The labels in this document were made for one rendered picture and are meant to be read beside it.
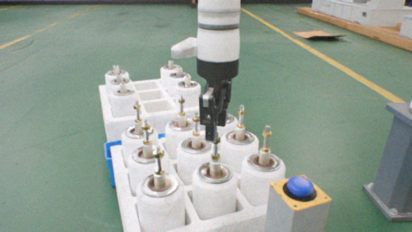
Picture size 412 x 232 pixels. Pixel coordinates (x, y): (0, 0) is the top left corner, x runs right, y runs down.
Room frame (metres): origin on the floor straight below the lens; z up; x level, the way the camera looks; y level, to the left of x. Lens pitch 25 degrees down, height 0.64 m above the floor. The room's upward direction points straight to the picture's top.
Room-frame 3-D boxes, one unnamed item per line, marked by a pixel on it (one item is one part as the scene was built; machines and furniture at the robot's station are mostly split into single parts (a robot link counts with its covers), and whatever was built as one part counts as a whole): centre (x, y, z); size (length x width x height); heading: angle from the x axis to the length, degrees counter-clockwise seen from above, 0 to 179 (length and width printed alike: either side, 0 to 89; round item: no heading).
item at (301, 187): (0.40, -0.16, 0.32); 0.04 x 0.04 x 0.02
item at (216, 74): (0.53, -0.03, 0.46); 0.08 x 0.08 x 0.09
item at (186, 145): (0.64, 0.01, 0.25); 0.08 x 0.08 x 0.01
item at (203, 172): (0.53, -0.03, 0.25); 0.08 x 0.08 x 0.01
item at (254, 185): (0.57, -0.14, 0.16); 0.10 x 0.10 x 0.18
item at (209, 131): (0.49, -0.02, 0.38); 0.03 x 0.01 x 0.05; 161
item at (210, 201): (0.53, -0.03, 0.16); 0.10 x 0.10 x 0.18
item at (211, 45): (0.54, -0.01, 0.53); 0.11 x 0.09 x 0.06; 71
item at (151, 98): (1.16, 0.20, 0.09); 0.39 x 0.39 x 0.18; 20
